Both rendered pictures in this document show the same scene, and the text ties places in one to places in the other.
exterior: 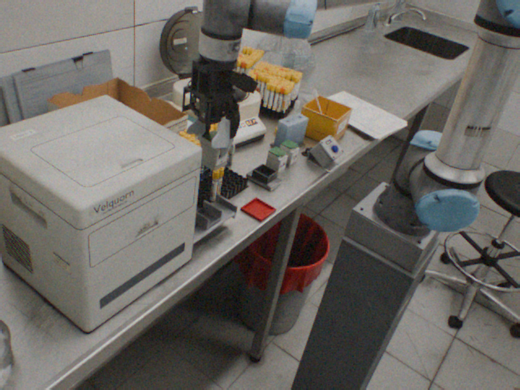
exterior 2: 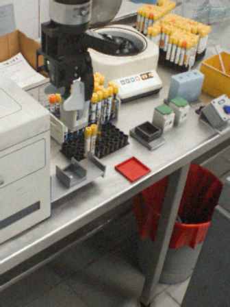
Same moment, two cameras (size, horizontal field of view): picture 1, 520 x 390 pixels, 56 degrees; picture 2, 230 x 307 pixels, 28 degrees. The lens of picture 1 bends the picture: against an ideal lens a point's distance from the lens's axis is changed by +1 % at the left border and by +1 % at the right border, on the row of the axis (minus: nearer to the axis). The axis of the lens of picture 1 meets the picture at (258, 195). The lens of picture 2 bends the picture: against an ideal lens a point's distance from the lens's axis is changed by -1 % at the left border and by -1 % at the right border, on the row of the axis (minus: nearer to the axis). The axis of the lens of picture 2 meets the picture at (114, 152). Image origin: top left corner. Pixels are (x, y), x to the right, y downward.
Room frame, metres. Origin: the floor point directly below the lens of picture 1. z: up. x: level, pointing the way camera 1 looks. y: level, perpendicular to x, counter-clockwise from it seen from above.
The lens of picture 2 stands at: (0.14, -0.17, 1.69)
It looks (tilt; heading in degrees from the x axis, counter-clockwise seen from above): 40 degrees down; 14
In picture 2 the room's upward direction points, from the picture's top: 7 degrees clockwise
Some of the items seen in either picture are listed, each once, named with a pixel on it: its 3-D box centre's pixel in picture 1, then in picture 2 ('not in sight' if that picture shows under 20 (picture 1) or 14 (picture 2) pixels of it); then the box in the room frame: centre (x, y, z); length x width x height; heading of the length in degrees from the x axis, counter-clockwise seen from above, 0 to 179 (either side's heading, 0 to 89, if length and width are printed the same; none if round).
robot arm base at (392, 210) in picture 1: (410, 200); not in sight; (1.01, -0.37, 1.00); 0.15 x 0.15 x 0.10
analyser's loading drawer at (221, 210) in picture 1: (199, 222); (63, 179); (0.87, 0.12, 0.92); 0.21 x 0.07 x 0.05; 150
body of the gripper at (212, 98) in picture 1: (212, 87); (65, 49); (0.86, 0.13, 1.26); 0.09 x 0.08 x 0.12; 149
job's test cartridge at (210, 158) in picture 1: (214, 151); (74, 111); (0.89, 0.11, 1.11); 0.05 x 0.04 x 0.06; 59
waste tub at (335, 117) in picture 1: (324, 120); (225, 77); (1.51, -0.17, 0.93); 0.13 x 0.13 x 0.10; 65
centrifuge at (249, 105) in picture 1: (220, 107); (118, 59); (1.43, 0.18, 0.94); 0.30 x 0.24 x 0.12; 51
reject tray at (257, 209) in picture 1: (258, 209); (133, 168); (1.01, -0.01, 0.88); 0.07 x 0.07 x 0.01; 60
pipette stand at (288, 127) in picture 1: (290, 133); (185, 89); (1.37, -0.06, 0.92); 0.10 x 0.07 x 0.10; 142
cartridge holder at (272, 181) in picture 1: (264, 175); (147, 133); (1.15, -0.01, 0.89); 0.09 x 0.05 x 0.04; 61
